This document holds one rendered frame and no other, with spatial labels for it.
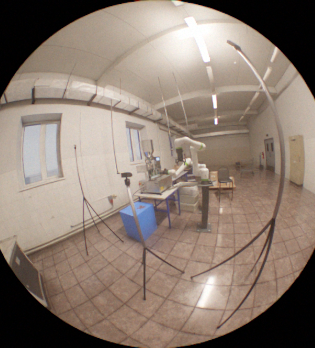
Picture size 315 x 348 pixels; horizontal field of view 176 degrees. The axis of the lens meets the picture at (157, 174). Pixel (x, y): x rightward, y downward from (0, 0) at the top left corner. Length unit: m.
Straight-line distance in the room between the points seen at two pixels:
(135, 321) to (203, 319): 0.65
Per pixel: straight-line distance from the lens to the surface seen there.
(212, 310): 1.44
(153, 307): 1.44
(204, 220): 2.01
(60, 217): 2.77
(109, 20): 3.17
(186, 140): 1.28
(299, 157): 5.30
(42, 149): 3.16
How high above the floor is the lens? 1.40
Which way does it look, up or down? 8 degrees down
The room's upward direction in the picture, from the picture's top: 8 degrees counter-clockwise
